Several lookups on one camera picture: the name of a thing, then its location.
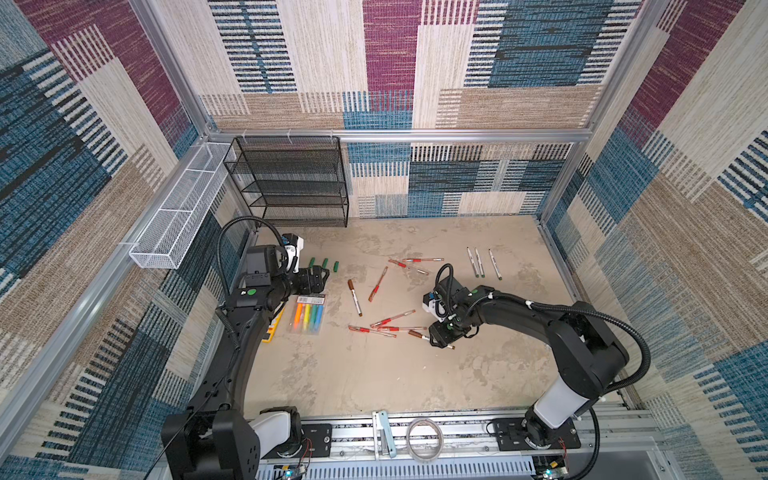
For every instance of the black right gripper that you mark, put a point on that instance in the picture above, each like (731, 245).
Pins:
(444, 332)

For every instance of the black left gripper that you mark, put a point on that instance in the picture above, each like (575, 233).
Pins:
(317, 282)

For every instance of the green cap marker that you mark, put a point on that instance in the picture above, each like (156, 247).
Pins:
(473, 263)
(495, 265)
(480, 265)

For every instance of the brown cap marker bottom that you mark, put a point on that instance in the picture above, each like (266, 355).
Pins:
(427, 338)

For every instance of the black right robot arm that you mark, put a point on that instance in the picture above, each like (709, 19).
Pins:
(595, 353)

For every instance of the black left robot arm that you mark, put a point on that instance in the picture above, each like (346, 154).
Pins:
(211, 438)

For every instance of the red gel pen bottom middle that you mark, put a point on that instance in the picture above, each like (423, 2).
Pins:
(389, 328)

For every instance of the red gel pen upright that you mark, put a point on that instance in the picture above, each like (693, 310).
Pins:
(377, 285)

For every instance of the red gel pen under marker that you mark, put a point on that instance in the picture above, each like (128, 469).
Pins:
(388, 320)

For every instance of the red gel pen bottom left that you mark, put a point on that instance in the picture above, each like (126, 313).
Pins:
(365, 330)

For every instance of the red gel pen top left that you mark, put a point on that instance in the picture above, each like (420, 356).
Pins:
(408, 266)

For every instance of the brown cap white marker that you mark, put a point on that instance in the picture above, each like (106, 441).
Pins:
(355, 297)

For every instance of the highlighter set clear case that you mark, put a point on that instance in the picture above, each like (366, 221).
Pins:
(307, 316)

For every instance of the yellow calculator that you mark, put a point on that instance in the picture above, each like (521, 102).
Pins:
(272, 328)

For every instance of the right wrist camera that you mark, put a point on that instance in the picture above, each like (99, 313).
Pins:
(433, 305)

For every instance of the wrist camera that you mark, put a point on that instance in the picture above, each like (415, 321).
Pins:
(293, 245)
(433, 305)

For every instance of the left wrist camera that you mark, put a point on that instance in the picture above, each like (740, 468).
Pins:
(293, 245)

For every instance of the black wire mesh shelf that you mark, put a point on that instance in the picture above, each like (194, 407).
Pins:
(291, 181)

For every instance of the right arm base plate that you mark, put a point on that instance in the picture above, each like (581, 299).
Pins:
(522, 434)

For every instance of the aluminium rail bracket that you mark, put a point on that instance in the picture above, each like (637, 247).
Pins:
(384, 443)

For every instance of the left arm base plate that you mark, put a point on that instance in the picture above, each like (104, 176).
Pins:
(316, 441)

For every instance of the white wire mesh basket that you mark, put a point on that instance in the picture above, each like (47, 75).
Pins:
(164, 243)

